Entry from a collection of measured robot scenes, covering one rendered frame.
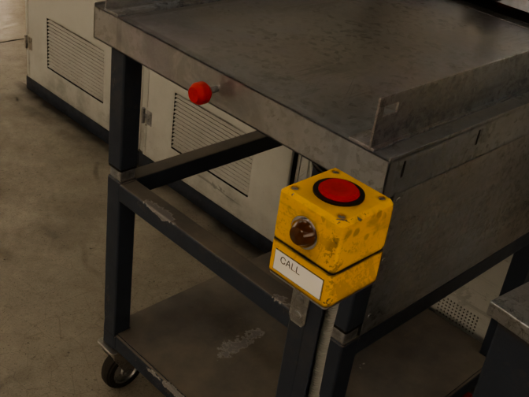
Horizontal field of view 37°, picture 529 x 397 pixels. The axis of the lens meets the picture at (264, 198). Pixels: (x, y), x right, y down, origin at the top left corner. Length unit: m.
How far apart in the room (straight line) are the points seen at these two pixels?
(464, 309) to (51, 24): 1.72
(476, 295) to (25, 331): 1.03
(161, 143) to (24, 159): 0.46
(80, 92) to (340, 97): 1.76
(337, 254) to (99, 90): 2.02
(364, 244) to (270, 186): 1.37
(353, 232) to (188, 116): 1.62
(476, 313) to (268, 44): 0.86
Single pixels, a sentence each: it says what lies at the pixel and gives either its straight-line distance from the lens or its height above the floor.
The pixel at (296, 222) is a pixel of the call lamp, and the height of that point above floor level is 0.88.
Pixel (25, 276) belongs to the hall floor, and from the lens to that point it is 2.11.
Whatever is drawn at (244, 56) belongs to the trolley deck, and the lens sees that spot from 1.20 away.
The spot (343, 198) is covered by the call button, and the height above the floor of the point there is 0.90.
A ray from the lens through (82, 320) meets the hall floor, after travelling 1.97.
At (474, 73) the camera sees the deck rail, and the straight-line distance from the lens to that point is 1.11.
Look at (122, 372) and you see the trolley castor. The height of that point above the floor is 0.05.
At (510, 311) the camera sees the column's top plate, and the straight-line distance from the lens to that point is 0.92.
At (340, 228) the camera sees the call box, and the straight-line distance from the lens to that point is 0.71.
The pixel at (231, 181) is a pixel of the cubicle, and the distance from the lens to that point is 2.24.
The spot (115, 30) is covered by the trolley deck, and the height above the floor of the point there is 0.82.
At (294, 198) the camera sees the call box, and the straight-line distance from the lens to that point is 0.74.
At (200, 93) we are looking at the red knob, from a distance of 1.11.
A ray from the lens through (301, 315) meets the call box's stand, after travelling 0.82.
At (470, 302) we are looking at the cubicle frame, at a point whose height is 0.23.
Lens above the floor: 1.27
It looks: 30 degrees down
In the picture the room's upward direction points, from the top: 8 degrees clockwise
